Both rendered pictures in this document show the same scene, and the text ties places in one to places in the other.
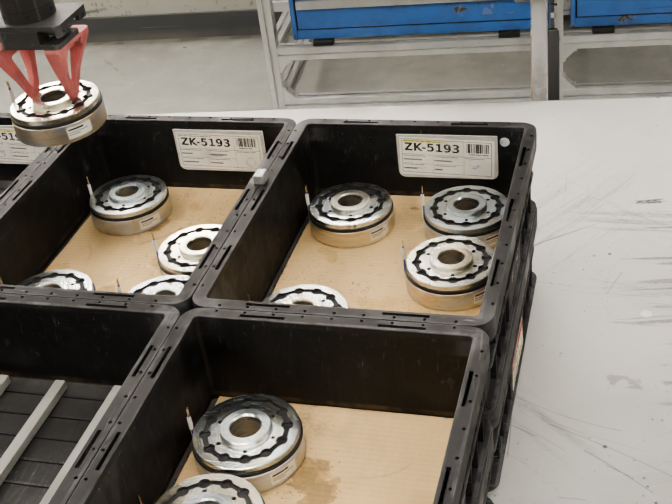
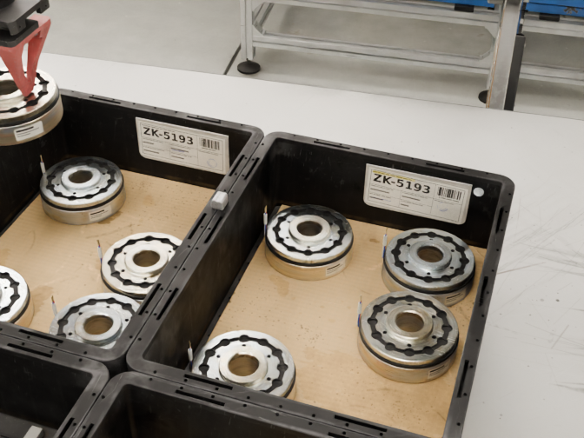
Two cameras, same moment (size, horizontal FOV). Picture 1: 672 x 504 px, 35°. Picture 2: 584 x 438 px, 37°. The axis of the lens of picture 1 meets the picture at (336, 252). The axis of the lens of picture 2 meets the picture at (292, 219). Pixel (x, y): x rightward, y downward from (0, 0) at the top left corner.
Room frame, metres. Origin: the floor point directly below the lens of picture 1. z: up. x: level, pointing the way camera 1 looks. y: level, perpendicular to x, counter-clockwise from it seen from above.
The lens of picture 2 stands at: (0.35, 0.01, 1.52)
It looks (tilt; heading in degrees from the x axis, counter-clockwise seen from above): 39 degrees down; 359
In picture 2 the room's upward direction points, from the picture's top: 1 degrees clockwise
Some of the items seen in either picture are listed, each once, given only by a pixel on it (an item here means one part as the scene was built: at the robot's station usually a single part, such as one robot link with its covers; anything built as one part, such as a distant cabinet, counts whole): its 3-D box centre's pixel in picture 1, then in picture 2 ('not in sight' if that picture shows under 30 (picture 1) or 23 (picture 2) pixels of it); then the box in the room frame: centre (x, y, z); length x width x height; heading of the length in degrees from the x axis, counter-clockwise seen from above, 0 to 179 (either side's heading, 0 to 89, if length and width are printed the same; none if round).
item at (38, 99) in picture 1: (54, 98); (5, 89); (1.13, 0.29, 1.05); 0.05 x 0.05 x 0.01
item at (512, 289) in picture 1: (384, 252); (340, 303); (1.00, -0.05, 0.87); 0.40 x 0.30 x 0.11; 161
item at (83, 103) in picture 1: (55, 102); (7, 93); (1.13, 0.29, 1.04); 0.10 x 0.10 x 0.01
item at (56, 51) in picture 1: (52, 59); (7, 50); (1.12, 0.28, 1.10); 0.07 x 0.07 x 0.09; 70
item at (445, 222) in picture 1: (466, 208); (429, 258); (1.08, -0.16, 0.86); 0.10 x 0.10 x 0.01
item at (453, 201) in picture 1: (466, 205); (430, 255); (1.08, -0.16, 0.86); 0.05 x 0.05 x 0.01
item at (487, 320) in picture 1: (380, 213); (342, 268); (1.00, -0.05, 0.92); 0.40 x 0.30 x 0.02; 161
